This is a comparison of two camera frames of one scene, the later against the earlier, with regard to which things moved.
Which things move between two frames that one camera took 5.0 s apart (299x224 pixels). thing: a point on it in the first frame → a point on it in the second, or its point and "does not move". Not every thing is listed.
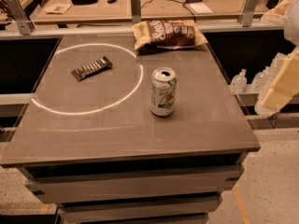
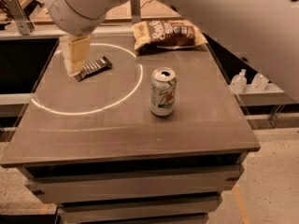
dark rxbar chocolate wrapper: (92, 68) does not move
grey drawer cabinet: (155, 190) does not move
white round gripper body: (292, 22) → (67, 12)
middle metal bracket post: (135, 6) does not move
